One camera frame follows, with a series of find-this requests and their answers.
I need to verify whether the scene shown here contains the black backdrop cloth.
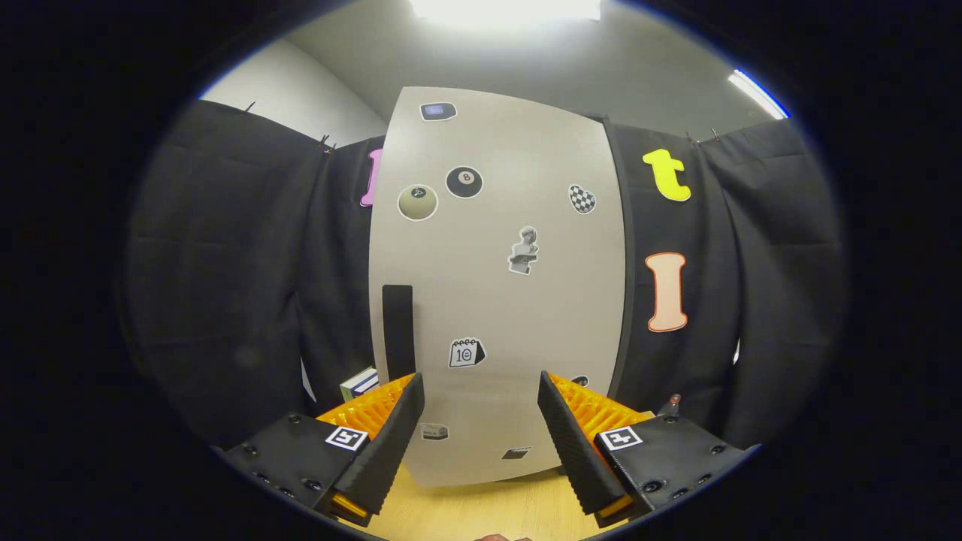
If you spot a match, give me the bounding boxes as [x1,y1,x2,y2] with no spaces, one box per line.
[124,98,850,452]

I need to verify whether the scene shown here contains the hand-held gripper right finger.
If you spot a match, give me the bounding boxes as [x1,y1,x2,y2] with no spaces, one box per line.
[537,370,761,528]

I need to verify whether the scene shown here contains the grey shoe cabinet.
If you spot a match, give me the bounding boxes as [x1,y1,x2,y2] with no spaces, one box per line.
[597,113,641,400]

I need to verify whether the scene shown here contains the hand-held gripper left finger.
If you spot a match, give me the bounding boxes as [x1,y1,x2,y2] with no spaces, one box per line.
[213,372,425,527]

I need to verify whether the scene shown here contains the narrow ceiling light panel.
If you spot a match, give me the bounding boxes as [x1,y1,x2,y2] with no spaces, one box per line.
[727,68,791,120]

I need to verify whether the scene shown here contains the blue spine book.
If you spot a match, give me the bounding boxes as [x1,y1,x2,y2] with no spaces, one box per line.
[347,367,380,399]

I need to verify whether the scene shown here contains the large ceiling light panel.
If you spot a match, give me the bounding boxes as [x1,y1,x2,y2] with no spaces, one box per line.
[408,0,603,25]

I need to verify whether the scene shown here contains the beige shoe cabinet door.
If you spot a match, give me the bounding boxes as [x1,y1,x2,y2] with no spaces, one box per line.
[368,86,629,488]

